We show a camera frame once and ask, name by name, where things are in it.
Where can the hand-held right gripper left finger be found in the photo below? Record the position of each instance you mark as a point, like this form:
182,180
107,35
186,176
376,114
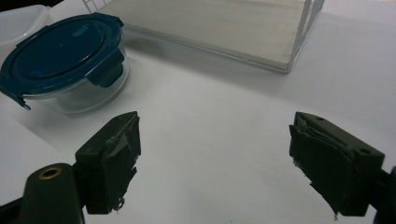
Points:
102,174

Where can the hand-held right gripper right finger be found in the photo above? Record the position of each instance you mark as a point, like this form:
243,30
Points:
336,168

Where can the round glass container blue lid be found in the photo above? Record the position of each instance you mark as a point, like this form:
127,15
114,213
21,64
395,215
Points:
62,46

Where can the white square lidded container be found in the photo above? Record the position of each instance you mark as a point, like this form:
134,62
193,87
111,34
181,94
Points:
18,25

